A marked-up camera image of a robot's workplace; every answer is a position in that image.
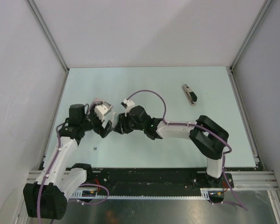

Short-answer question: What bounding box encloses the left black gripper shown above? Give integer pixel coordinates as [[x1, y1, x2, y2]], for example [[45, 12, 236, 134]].
[[80, 104, 113, 137]]

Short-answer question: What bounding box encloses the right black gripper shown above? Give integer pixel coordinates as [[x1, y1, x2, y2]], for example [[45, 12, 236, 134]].
[[114, 112, 145, 135]]

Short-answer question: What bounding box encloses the beige black stapler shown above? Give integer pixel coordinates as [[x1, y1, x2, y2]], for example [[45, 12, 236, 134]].
[[182, 84, 197, 106]]

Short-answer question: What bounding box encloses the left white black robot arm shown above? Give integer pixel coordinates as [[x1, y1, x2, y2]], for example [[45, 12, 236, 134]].
[[23, 99, 112, 221]]

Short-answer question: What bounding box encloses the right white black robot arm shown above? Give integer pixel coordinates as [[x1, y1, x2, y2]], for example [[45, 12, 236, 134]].
[[114, 106, 229, 187]]

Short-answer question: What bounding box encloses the red white staple box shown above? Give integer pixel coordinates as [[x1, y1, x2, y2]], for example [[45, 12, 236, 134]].
[[91, 98, 113, 109]]

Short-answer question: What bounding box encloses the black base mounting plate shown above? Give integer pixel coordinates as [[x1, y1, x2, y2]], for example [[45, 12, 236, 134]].
[[74, 164, 234, 197]]

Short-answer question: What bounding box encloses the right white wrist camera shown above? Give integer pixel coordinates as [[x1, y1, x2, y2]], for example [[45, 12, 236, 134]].
[[121, 99, 135, 114]]

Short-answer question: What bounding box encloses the white slotted cable duct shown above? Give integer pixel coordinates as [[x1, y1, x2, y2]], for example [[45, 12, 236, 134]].
[[70, 189, 210, 201]]

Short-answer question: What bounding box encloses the left aluminium frame post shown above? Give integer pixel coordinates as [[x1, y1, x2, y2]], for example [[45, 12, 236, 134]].
[[25, 0, 70, 75]]

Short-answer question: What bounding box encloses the aluminium frame post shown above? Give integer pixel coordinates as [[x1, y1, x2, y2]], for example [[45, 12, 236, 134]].
[[25, 0, 70, 75], [229, 0, 275, 75]]

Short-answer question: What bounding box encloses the right aluminium frame post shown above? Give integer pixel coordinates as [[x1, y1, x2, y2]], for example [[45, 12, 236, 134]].
[[229, 0, 275, 75]]

